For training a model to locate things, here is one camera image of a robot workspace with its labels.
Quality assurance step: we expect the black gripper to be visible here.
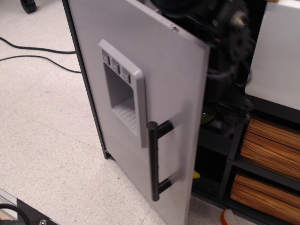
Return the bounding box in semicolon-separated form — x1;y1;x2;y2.
206;66;254;137

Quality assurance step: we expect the black bar door handle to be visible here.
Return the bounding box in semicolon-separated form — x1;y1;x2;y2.
147;120;174;202

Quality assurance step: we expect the grey toy fridge door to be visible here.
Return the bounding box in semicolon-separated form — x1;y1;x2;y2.
63;0;210;225

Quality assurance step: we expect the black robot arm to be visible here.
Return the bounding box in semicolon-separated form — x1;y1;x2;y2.
152;0;255;136

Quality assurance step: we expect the green plate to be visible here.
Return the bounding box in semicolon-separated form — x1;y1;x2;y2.
201;106;217;124

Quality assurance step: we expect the white toy sink front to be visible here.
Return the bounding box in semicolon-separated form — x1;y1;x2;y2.
245;0;300;110

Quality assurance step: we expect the upper wooden drawer bin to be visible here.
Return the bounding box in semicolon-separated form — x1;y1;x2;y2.
240;118;300;180

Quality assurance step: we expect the wooden drawer bin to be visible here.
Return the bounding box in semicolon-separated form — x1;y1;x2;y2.
230;173;300;225
240;118;300;180

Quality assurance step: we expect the yellow toy banana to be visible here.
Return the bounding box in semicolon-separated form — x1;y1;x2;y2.
193;171;201;180

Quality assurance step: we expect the grey water dispenser panel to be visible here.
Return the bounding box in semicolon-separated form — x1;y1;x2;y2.
98;39;147;148

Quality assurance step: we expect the lower wooden drawer bin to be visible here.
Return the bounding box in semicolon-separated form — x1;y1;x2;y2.
230;173;300;225

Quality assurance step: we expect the orange white object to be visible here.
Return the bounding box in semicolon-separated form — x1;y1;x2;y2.
220;209;240;225

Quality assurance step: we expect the black caster wheel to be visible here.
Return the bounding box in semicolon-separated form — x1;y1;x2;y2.
20;0;37;14

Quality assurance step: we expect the black floor cable lower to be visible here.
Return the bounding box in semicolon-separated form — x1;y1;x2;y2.
0;55;82;73

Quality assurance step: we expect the black floor cable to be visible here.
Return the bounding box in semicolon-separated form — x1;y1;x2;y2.
0;55;82;73
0;37;76;54

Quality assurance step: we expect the black floor cable upper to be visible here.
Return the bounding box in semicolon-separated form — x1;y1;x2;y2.
0;37;76;54

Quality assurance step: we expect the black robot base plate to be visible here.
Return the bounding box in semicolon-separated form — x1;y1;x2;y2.
16;199;58;225

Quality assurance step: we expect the aluminium rail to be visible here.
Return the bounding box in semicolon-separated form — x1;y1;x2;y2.
0;188;17;206

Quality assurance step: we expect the black braided cable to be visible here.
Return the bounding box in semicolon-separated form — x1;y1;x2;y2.
0;203;31;225

